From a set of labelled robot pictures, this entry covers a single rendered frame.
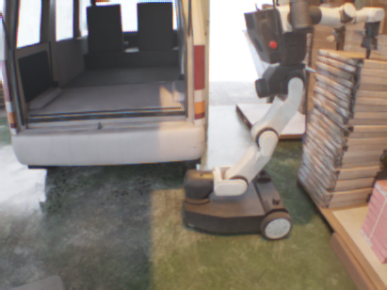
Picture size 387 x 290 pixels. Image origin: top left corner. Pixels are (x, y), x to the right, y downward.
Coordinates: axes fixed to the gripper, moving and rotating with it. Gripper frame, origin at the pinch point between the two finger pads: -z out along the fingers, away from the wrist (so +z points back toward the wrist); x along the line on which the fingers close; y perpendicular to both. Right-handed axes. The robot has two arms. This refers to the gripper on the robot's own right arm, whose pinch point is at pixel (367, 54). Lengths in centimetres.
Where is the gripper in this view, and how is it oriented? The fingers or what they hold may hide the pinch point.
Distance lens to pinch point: 177.8
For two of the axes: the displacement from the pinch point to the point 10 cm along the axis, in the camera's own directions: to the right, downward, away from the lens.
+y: -10.0, 0.3, -0.7
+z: 0.0, -9.0, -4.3
